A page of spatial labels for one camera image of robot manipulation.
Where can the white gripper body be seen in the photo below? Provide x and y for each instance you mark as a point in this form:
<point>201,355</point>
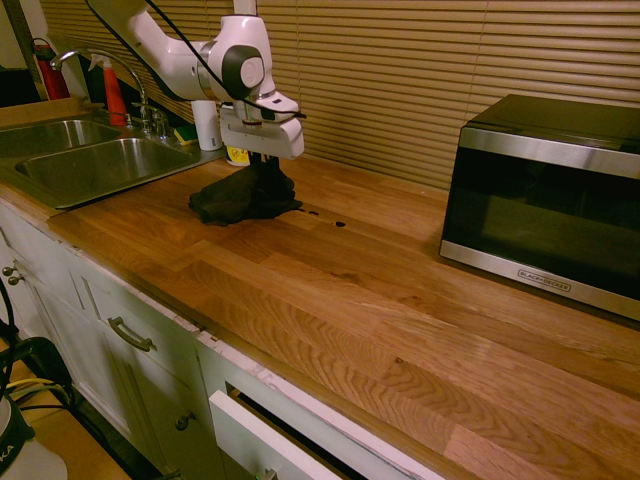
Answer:
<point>260,137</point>

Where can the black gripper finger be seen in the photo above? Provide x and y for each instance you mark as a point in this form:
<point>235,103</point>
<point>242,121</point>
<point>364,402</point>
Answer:
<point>256,162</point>
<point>272,165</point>

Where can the dark brown cloth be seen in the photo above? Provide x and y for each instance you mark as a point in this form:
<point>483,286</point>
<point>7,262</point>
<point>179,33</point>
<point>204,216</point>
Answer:
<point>235,197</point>

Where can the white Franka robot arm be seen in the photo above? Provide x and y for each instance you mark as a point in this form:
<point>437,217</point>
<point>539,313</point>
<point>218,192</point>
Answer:
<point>240,45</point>

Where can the white yellow labelled container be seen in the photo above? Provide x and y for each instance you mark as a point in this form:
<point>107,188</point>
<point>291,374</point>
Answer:
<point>236,156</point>

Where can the white cup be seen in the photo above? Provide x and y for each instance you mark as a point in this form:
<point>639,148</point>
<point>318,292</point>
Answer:
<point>206,127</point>

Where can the yellow green sponge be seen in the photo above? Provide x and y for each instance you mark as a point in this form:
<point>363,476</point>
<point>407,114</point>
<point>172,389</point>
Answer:
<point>185,135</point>

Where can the chrome gooseneck faucet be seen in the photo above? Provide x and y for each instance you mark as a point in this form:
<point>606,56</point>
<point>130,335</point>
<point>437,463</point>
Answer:
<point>142,95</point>

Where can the orange spray bottle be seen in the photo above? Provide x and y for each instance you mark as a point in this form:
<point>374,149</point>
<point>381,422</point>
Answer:
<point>114,97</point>

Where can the stainless steel double sink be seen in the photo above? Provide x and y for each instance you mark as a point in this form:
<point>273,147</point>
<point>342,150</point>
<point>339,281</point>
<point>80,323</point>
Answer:
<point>100,162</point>

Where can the beige window blinds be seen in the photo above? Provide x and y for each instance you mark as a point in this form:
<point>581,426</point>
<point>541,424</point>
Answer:
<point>425,75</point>

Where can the red fire extinguisher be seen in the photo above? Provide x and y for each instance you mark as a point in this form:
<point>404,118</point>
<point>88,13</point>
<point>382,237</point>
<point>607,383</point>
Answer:
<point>52,77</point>

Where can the white kitchen cabinet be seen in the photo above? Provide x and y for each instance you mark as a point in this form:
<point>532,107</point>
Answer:
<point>75,325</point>

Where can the round metal cabinet knob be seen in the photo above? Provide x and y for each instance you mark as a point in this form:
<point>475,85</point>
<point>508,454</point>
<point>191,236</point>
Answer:
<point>15,280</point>
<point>184,421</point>
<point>7,271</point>

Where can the black steel microwave oven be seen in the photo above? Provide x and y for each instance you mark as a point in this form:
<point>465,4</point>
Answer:
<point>540,210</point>

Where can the white open drawer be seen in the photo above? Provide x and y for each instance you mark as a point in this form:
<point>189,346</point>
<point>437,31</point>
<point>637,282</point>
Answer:
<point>250,440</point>

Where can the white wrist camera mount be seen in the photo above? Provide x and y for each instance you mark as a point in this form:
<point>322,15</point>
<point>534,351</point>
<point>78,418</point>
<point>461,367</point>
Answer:
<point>280,104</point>

